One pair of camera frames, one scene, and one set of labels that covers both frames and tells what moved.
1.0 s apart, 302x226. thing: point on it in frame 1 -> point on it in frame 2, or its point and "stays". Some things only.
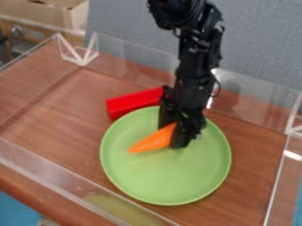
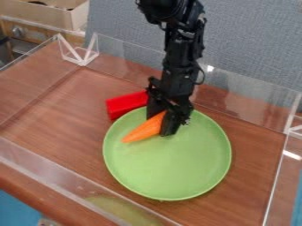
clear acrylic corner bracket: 68,53 stays
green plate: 167,177 stays
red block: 123,105 stays
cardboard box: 65,14 stays
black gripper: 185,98 -> 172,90
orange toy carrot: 156,141 -> 147,130
